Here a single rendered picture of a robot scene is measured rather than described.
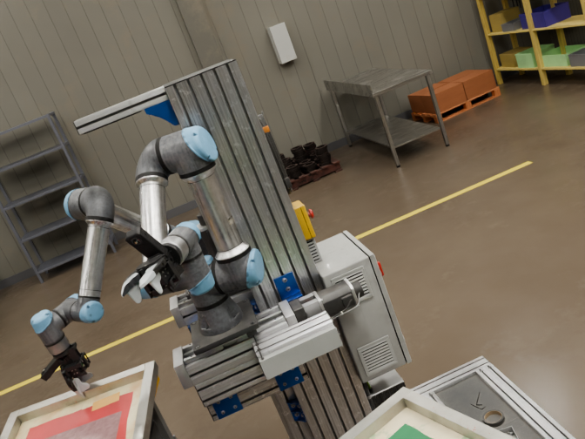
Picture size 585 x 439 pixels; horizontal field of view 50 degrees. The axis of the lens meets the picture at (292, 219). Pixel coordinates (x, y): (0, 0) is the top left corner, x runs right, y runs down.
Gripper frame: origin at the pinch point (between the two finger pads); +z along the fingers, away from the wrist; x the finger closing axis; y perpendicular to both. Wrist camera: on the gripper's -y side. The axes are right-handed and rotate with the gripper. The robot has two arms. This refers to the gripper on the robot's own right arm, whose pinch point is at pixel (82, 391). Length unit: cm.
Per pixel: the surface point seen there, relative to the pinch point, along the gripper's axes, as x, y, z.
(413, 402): -55, 112, 6
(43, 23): 692, -152, -104
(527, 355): 70, 183, 122
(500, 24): 702, 440, 120
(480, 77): 649, 379, 166
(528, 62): 644, 447, 168
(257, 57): 713, 96, 41
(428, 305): 158, 152, 134
